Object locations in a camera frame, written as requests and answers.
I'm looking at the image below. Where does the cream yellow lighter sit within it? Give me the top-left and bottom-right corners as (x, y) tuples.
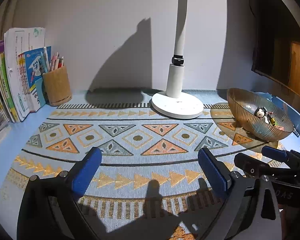
(268, 115), (276, 126)

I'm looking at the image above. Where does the black white panda figurine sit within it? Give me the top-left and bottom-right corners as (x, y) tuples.
(254, 107), (271, 124)

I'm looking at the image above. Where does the amber ribbed glass bowl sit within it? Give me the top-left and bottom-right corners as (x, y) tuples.
(226, 88), (294, 141)

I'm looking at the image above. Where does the patterned blue table mat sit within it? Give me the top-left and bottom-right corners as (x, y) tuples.
(0, 103), (281, 239)

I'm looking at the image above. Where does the white desk lamp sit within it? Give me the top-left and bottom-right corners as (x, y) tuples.
(151, 0), (204, 120)

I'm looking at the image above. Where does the wooden pen holder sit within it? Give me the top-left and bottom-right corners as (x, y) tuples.
(43, 66), (72, 106)

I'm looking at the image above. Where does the stack of books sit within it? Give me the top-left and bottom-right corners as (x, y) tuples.
(0, 27), (51, 123)

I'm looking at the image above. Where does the black wall television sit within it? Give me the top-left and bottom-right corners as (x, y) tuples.
(249, 0), (300, 96)

